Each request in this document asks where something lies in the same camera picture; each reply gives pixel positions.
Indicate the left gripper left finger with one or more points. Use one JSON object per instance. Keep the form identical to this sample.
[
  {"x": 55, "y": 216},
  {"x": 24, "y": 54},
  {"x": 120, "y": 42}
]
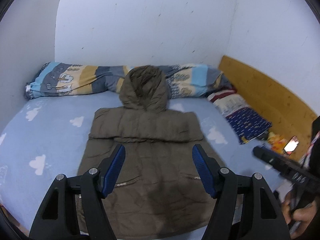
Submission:
[{"x": 109, "y": 170}]

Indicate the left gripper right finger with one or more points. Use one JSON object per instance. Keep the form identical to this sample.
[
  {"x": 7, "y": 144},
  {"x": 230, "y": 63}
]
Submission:
[{"x": 208, "y": 170}]

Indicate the olive hooded puffer jacket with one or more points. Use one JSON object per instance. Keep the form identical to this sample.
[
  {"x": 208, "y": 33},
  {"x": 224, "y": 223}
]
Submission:
[{"x": 158, "y": 192}]

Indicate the person's right hand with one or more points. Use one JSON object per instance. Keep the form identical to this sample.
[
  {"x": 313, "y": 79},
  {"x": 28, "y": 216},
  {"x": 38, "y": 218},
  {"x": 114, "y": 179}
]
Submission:
[{"x": 304, "y": 215}]

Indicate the smartphone lit screen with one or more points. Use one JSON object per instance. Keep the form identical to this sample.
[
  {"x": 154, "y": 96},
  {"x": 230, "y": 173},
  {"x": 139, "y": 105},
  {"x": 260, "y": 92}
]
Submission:
[{"x": 291, "y": 145}]

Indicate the yellow toy on bed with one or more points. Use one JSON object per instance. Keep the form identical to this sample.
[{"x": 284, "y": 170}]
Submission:
[{"x": 277, "y": 142}]

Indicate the wooden headboard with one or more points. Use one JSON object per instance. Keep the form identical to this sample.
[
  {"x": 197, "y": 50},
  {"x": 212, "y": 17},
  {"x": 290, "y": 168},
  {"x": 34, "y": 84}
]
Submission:
[{"x": 290, "y": 116}]

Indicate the star and castle pillow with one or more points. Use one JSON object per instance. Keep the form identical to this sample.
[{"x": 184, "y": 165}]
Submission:
[{"x": 243, "y": 119}]

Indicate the light blue cloud bedsheet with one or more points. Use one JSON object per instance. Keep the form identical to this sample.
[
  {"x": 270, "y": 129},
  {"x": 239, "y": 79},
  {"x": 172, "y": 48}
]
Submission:
[{"x": 48, "y": 136}]

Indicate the patchwork cartoon quilt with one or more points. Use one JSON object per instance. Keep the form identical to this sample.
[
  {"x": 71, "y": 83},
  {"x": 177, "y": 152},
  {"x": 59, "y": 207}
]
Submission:
[{"x": 61, "y": 79}]

